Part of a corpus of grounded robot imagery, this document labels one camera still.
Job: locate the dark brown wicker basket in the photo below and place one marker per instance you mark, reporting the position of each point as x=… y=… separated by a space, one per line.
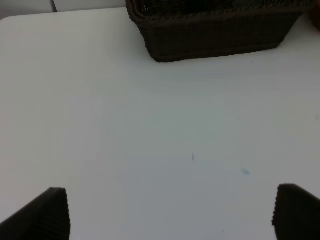
x=176 y=30

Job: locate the orange wicker basket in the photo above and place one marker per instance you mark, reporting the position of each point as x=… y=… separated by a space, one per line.
x=314 y=16

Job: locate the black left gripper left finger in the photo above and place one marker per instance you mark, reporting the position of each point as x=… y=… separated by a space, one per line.
x=46 y=217

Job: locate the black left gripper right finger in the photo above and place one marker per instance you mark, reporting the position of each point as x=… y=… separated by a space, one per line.
x=296 y=214

